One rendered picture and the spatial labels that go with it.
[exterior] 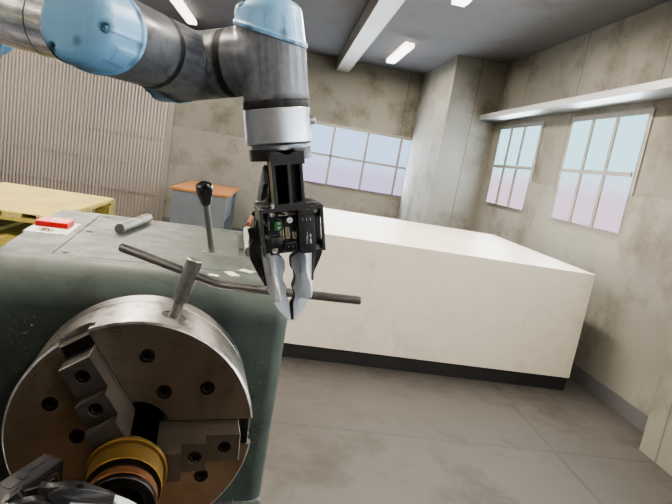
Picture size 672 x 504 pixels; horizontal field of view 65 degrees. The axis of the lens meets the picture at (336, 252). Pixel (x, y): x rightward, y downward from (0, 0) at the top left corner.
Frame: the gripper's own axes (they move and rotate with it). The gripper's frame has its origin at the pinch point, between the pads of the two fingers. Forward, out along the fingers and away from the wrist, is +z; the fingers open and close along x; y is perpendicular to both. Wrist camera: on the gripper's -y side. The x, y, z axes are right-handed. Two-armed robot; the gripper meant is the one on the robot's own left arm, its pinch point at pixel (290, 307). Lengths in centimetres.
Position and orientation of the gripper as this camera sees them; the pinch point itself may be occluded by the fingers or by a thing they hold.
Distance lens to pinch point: 67.4
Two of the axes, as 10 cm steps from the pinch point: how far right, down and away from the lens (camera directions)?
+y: 2.5, 2.1, -9.5
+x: 9.7, -1.1, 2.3
